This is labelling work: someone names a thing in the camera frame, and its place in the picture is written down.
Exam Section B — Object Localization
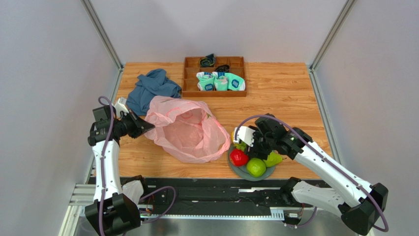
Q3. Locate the green fake grape bunch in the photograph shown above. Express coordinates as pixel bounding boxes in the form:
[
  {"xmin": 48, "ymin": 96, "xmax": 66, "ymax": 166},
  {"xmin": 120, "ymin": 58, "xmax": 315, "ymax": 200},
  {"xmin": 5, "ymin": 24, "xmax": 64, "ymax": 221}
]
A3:
[{"xmin": 233, "ymin": 142, "xmax": 248, "ymax": 152}]

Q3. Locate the green fake apple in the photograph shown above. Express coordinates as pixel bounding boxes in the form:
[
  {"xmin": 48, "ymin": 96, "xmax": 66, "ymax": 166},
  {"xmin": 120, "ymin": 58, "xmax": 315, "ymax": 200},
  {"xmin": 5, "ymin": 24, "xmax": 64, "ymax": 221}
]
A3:
[{"xmin": 246, "ymin": 158, "xmax": 267, "ymax": 177}]

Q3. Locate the red fake fruit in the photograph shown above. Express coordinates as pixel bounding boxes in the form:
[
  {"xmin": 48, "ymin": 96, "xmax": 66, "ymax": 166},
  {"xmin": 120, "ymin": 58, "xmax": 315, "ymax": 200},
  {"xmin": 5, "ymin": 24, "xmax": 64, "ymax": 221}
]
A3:
[{"xmin": 229, "ymin": 149, "xmax": 249, "ymax": 167}]

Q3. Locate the green fake pear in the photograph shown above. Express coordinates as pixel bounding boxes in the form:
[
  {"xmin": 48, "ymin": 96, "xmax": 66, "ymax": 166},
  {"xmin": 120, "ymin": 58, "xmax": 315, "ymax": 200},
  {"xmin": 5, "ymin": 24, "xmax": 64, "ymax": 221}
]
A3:
[{"xmin": 263, "ymin": 151, "xmax": 283, "ymax": 168}]

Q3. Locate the pink translucent plastic bag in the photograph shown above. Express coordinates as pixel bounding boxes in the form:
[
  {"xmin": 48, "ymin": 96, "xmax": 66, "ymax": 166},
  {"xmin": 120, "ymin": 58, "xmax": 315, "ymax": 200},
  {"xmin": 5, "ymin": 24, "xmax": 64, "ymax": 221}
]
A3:
[{"xmin": 145, "ymin": 96, "xmax": 231, "ymax": 163}]

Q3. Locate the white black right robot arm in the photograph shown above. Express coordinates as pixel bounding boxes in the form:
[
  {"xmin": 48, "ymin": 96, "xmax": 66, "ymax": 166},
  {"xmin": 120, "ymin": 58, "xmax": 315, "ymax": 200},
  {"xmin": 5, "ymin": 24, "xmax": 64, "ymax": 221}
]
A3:
[{"xmin": 248, "ymin": 114, "xmax": 389, "ymax": 236}]

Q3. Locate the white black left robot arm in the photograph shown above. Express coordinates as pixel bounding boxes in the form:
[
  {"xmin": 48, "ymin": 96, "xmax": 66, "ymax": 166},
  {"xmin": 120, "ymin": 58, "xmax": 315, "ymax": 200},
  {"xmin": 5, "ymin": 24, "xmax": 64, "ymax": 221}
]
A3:
[{"xmin": 85, "ymin": 106, "xmax": 154, "ymax": 236}]

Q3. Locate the grey round plate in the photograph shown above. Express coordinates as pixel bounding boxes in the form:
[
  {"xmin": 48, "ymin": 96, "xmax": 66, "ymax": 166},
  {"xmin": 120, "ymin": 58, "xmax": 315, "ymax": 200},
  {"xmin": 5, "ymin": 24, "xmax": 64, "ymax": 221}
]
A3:
[{"xmin": 227, "ymin": 145, "xmax": 276, "ymax": 181}]

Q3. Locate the blue crumpled cloth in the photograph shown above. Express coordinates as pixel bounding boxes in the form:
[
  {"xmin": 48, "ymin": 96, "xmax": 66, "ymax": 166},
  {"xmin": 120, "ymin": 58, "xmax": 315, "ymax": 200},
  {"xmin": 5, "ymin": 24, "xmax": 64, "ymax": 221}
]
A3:
[{"xmin": 126, "ymin": 68, "xmax": 181, "ymax": 116}]

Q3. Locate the teal white sock right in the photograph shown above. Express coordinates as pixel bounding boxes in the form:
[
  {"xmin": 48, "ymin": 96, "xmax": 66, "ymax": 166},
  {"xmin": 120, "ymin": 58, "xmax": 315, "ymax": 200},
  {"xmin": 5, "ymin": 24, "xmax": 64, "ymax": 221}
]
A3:
[{"xmin": 212, "ymin": 71, "xmax": 246, "ymax": 91}]

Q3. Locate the teal white sock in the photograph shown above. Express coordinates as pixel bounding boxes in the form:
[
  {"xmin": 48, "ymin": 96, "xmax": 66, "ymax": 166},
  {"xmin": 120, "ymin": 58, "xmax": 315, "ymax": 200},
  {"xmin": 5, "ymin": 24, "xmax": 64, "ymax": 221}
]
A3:
[
  {"xmin": 196, "ymin": 72, "xmax": 216, "ymax": 91},
  {"xmin": 212, "ymin": 71, "xmax": 246, "ymax": 91}
]

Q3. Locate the teal white sock left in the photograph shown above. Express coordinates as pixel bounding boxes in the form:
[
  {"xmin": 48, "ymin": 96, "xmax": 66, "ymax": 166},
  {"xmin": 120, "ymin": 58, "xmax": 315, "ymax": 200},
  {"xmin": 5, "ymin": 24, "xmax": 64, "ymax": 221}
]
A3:
[{"xmin": 196, "ymin": 72, "xmax": 216, "ymax": 91}]

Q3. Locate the wooden compartment tray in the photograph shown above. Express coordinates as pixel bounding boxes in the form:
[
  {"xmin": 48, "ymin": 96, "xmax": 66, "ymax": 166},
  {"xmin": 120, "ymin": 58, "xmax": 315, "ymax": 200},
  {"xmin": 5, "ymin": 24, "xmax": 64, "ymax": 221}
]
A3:
[{"xmin": 181, "ymin": 56, "xmax": 247, "ymax": 98}]

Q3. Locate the black rolled sock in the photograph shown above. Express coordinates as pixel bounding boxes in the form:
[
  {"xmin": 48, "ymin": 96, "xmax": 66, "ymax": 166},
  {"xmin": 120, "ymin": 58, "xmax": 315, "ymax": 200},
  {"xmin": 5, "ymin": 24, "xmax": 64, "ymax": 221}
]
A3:
[{"xmin": 215, "ymin": 64, "xmax": 230, "ymax": 73}]

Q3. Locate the dark rolled sock back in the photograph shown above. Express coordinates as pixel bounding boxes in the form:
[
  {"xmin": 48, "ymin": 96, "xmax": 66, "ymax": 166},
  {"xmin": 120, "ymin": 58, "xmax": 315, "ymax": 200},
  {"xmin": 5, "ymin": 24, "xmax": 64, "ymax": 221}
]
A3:
[{"xmin": 199, "ymin": 54, "xmax": 216, "ymax": 67}]

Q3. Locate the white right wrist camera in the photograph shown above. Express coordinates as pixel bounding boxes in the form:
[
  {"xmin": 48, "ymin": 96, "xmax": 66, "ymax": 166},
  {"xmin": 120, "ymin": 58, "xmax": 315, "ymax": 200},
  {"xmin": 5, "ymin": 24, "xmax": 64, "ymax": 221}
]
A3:
[{"xmin": 234, "ymin": 126, "xmax": 256, "ymax": 147}]

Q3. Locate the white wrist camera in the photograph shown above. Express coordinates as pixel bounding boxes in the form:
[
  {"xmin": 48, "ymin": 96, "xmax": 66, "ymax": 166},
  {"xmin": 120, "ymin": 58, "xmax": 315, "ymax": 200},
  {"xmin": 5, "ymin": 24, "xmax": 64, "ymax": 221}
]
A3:
[
  {"xmin": 113, "ymin": 97, "xmax": 129, "ymax": 118},
  {"xmin": 234, "ymin": 126, "xmax": 256, "ymax": 147}
]

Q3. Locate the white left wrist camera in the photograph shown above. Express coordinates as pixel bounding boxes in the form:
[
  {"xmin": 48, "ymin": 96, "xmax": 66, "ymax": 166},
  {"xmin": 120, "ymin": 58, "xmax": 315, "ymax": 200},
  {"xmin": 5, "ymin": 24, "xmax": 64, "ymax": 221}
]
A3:
[{"xmin": 113, "ymin": 97, "xmax": 129, "ymax": 118}]

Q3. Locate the aluminium frame rail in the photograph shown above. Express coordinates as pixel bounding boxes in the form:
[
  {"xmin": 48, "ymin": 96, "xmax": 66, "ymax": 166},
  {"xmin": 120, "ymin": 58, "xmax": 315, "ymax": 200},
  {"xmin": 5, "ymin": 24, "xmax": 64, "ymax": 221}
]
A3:
[{"xmin": 59, "ymin": 183, "xmax": 375, "ymax": 236}]

